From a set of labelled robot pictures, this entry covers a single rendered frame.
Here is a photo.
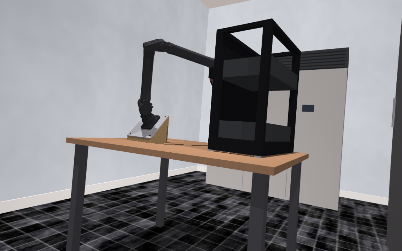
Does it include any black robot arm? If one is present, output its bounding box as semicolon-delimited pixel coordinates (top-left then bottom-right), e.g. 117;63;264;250
137;39;214;130

